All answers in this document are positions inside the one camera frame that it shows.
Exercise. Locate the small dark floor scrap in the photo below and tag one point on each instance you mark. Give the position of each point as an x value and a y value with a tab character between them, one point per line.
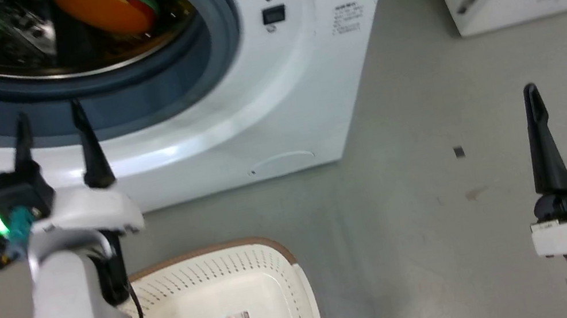
458	152

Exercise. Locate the cream perforated laundry basket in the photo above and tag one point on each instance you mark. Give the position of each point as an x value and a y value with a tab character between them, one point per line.
237	295

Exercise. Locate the white front-load washing machine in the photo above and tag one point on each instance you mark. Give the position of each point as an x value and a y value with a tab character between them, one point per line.
272	97

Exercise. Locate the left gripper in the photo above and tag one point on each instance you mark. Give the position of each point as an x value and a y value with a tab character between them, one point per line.
45	215

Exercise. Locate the orange burger plush toy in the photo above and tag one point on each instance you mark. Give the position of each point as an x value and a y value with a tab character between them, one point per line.
108	6

